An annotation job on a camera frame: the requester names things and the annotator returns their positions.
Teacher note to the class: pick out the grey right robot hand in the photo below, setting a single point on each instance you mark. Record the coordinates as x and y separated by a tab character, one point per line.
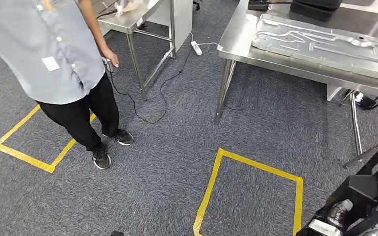
339	210

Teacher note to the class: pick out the person's left hand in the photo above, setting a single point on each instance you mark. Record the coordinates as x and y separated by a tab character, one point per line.
112	58

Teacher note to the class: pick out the black plastic plate frame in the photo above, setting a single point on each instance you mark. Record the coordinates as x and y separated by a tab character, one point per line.
362	189

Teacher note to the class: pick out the person's left forearm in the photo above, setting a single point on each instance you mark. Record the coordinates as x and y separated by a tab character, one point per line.
92	26

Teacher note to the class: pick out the steel workbench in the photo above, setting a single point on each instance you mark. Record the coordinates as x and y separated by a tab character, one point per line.
241	32

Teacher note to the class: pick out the small steel table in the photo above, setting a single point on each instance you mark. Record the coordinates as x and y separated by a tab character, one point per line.
130	19

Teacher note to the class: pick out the clear plastic bag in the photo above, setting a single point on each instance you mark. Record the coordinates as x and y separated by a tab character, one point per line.
127	6

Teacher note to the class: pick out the person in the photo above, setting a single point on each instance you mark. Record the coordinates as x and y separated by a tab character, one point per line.
45	49

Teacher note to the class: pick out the black sneaker white sole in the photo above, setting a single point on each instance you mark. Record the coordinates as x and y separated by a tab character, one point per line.
101	159
122	137

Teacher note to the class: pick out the white cabinet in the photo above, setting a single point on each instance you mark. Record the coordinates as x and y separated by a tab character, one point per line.
182	19

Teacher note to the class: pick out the white power strip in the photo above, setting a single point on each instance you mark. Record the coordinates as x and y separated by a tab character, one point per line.
196	48

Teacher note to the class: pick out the black power strip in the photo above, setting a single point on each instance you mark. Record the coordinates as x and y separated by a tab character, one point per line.
366	101

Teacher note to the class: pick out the black remote controller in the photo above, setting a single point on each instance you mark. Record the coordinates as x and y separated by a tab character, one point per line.
257	5

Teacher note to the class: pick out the stamped sheet metal panel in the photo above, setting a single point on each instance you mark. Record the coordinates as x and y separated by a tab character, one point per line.
306	42

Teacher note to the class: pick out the black robot body piece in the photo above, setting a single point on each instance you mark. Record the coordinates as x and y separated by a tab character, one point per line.
117	233

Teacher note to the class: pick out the black zipped case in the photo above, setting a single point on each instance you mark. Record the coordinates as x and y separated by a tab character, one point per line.
316	8

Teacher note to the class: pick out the white table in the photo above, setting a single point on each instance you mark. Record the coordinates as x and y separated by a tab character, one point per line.
365	8

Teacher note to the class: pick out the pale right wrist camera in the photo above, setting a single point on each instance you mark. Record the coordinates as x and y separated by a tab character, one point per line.
322	229

